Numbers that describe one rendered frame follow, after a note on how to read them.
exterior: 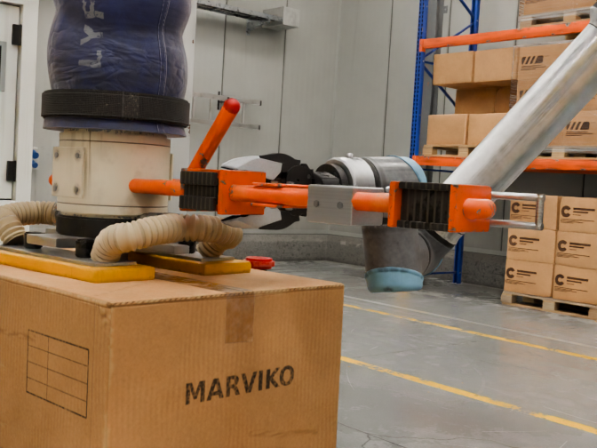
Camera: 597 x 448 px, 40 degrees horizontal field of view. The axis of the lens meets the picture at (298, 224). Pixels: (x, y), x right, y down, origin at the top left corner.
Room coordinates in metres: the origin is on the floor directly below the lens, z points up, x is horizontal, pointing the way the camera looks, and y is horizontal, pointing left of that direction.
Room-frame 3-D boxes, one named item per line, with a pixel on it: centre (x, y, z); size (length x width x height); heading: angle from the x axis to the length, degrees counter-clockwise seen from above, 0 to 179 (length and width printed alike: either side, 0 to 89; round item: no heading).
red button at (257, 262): (1.79, 0.08, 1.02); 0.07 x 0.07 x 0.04
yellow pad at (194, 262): (1.37, 0.23, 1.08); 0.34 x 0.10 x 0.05; 48
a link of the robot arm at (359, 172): (1.28, -0.07, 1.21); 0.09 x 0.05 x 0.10; 39
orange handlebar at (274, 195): (1.26, 0.07, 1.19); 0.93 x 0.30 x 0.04; 48
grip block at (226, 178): (1.13, 0.11, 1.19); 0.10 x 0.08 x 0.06; 138
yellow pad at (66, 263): (1.23, 0.36, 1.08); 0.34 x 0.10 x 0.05; 48
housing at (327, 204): (0.99, -0.05, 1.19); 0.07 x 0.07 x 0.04; 48
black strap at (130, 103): (1.30, 0.29, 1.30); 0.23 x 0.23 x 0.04
